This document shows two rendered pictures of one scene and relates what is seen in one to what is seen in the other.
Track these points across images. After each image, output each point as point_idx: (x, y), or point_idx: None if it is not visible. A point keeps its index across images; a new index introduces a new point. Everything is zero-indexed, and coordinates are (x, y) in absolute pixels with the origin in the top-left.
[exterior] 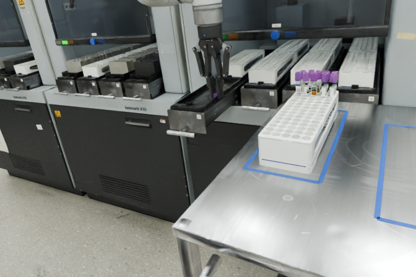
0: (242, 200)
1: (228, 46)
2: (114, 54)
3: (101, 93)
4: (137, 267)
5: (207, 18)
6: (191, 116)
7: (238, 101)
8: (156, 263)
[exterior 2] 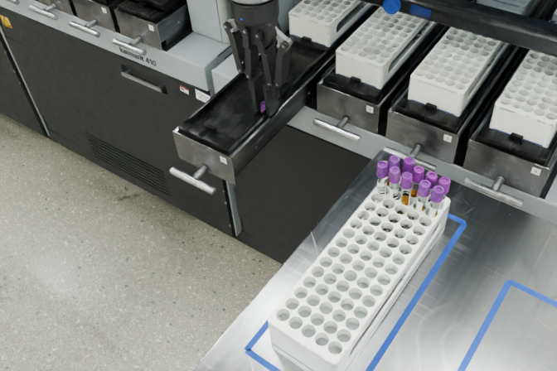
0: None
1: (288, 40)
2: None
3: (77, 13)
4: (142, 295)
5: None
6: (211, 155)
7: (315, 95)
8: (171, 293)
